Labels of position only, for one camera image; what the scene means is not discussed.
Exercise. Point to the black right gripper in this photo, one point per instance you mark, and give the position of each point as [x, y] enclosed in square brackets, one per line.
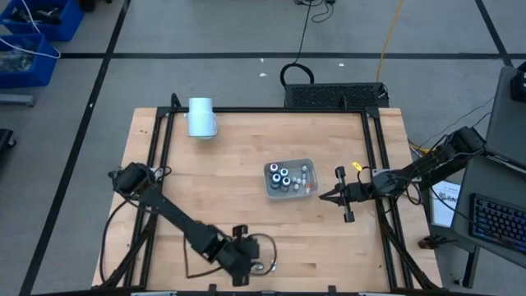
[359, 192]

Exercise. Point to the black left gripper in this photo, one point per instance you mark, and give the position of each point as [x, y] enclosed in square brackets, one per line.
[242, 255]

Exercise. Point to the small red sunset dropper bottle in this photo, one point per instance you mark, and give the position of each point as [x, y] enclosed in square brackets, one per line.
[257, 267]

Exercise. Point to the small coral red dropper bottle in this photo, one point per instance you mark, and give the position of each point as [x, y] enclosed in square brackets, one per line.
[308, 190]

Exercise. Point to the black-capped food coloring bottle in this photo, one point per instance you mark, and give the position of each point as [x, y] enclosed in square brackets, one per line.
[286, 181]

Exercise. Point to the blue-capped food coloring bottle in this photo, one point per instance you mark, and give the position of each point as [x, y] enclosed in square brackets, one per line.
[276, 178]

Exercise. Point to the purple-capped food coloring bottle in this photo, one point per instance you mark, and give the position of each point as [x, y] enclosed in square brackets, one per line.
[274, 167]

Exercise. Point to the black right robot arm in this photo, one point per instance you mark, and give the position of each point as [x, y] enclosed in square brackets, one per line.
[427, 164]

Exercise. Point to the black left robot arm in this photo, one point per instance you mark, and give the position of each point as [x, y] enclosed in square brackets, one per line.
[176, 218]

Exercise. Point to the black perforated computer case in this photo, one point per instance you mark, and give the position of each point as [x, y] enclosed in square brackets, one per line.
[333, 95]

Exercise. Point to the black clamp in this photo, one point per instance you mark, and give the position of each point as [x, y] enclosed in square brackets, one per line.
[431, 241]

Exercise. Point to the white printed paper sheet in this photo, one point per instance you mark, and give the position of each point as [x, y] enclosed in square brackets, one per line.
[444, 214]

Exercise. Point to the grey keyboard desk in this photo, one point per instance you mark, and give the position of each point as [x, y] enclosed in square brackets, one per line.
[485, 181]

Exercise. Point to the black backlit keyboard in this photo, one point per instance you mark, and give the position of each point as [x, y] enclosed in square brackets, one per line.
[497, 222]

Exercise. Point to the grey monitor desk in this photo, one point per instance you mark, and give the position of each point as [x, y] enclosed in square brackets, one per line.
[505, 123]

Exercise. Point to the black monitor base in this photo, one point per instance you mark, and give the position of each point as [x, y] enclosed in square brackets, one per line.
[520, 86]

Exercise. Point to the black floor object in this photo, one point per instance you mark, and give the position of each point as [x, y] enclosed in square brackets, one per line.
[6, 141]

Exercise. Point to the blue plastic crate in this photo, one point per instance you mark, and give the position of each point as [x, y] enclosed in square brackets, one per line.
[37, 74]
[61, 24]

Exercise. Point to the grey metal bar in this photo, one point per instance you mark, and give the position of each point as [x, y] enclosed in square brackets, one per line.
[16, 100]

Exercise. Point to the black table edge bracket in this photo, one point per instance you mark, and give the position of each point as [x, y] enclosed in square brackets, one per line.
[211, 288]
[332, 289]

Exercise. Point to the black aluminium table frame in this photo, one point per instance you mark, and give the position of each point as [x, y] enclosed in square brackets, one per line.
[263, 109]

